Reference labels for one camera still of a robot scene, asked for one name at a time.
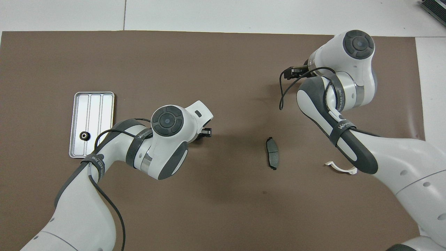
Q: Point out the large brown table mat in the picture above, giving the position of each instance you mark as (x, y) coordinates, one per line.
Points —
(226, 69)

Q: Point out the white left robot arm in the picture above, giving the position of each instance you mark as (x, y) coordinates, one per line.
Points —
(167, 146)

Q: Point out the black bearing gear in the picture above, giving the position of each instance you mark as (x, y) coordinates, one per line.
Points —
(84, 136)

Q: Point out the black ribbed device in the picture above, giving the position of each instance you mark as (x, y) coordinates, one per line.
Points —
(435, 8)

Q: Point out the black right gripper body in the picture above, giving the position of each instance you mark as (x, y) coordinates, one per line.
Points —
(304, 70)

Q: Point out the dark grey brake pad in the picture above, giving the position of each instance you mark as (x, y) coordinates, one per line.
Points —
(272, 153)

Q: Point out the silver metal compartment tray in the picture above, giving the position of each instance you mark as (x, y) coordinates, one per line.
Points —
(89, 111)

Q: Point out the white curved plastic bracket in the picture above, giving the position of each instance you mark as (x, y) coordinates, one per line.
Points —
(343, 169)

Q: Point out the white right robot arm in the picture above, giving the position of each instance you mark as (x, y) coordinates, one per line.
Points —
(352, 87)

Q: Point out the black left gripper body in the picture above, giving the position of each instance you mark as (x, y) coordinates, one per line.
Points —
(200, 134)

